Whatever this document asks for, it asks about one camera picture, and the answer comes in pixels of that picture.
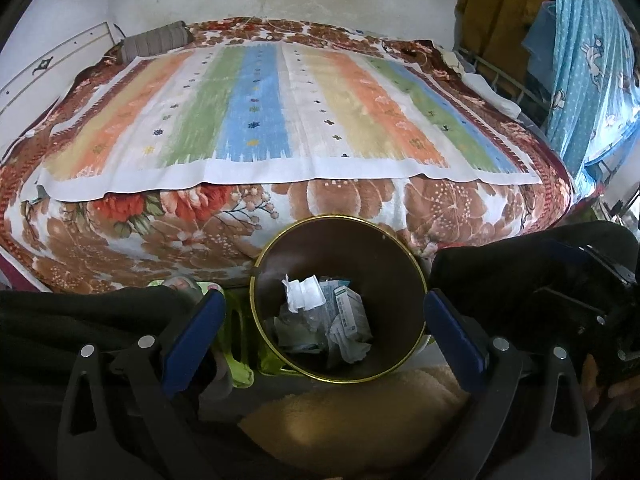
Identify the clear plastic bag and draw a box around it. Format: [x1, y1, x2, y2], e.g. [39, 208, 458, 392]
[272, 308, 332, 354]

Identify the white printed medicine box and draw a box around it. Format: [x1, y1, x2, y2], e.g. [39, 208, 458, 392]
[329, 286, 372, 344]

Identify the white plastic bag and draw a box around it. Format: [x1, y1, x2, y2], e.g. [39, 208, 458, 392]
[281, 275, 326, 314]

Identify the green slipper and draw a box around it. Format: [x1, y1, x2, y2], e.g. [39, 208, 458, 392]
[146, 276, 302, 391]

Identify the floral brown blanket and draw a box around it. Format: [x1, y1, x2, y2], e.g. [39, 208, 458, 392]
[1, 18, 573, 294]

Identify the dark bin with gold rim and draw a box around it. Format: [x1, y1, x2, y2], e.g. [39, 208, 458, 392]
[250, 216, 426, 385]

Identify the blue patterned curtain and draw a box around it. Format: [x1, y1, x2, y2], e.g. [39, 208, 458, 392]
[522, 0, 639, 178]

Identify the striped colourful mat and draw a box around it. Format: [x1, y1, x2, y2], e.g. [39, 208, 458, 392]
[34, 42, 540, 202]

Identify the mustard brown hanging garment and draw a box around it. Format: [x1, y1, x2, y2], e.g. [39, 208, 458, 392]
[456, 0, 549, 84]

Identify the white bed headboard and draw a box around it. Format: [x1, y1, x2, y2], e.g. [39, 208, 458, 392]
[1, 22, 116, 138]

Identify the grey striped pillow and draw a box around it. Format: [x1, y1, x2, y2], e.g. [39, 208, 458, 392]
[117, 21, 194, 64]

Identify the metal bed rail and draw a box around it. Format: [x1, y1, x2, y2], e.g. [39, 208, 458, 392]
[454, 48, 549, 126]

